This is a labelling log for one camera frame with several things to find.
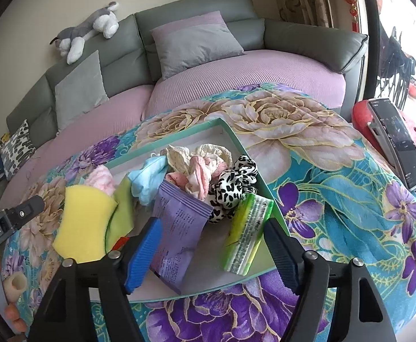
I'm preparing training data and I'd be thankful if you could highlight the light blue cloth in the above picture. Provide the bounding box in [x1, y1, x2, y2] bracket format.
[127, 156, 169, 205]

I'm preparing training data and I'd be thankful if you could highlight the floral blanket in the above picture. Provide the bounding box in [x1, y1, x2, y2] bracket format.
[0, 83, 416, 342]

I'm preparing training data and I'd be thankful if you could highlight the plain grey pillow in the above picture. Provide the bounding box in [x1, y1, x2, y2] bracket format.
[54, 50, 109, 132]

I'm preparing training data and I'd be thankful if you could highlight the yellow sponge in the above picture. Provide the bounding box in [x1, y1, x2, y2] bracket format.
[53, 187, 119, 264]

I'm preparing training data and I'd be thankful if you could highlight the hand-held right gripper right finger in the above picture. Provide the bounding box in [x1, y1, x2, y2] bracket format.
[264, 218, 397, 342]

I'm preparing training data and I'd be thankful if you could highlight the red stool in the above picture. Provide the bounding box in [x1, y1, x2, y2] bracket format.
[352, 100, 416, 196]

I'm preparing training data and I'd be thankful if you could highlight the lilac sofa cover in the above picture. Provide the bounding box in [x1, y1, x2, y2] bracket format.
[0, 49, 347, 214]

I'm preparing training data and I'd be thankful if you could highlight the grey husky plush toy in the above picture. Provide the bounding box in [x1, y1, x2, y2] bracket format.
[49, 2, 120, 65]

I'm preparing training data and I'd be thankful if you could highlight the green tissue packet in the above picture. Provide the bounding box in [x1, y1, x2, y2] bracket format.
[223, 192, 275, 276]

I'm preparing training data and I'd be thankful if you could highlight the pink ruffled cloth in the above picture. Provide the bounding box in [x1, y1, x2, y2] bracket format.
[167, 156, 230, 200]

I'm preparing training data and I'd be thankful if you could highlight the black phone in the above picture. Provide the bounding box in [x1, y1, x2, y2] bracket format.
[367, 98, 416, 191]

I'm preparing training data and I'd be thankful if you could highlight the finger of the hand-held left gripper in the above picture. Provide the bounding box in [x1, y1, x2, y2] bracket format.
[3, 195, 46, 227]

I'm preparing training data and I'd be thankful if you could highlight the red hanging decoration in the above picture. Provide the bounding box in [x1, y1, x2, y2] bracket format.
[339, 0, 361, 32]

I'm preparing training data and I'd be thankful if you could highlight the patterned curtain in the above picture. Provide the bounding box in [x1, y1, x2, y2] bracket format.
[269, 0, 331, 29]

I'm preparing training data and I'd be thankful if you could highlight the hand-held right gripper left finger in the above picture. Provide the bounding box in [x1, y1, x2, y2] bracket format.
[26, 217, 163, 342]

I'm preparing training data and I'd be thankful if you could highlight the black and white patterned pillow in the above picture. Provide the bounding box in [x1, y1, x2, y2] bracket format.
[0, 119, 38, 182]

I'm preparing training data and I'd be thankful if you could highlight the grey and lilac pillow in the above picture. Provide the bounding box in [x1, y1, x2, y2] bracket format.
[150, 11, 247, 81]

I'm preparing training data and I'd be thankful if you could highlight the person's left hand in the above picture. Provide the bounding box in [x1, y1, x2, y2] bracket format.
[2, 274, 28, 333]

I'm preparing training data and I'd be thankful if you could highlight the teal shallow cardboard box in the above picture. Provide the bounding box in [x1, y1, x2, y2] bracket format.
[80, 117, 290, 298]

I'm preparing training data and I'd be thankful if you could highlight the purple packet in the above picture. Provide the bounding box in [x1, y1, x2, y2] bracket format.
[149, 180, 211, 296]

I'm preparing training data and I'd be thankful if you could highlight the clothes drying rack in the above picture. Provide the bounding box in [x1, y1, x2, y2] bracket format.
[377, 25, 416, 109]

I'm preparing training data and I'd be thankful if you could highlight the pink fluffy cloth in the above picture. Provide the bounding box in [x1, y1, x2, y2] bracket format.
[85, 166, 116, 196]

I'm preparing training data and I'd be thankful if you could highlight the leopard print scrunchie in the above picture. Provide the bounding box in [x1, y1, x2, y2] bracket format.
[208, 155, 259, 223]

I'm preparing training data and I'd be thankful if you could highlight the green cloth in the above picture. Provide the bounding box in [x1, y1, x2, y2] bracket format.
[104, 176, 135, 253]

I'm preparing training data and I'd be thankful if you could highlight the cream lace cloth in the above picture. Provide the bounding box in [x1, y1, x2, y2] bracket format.
[163, 143, 234, 173]

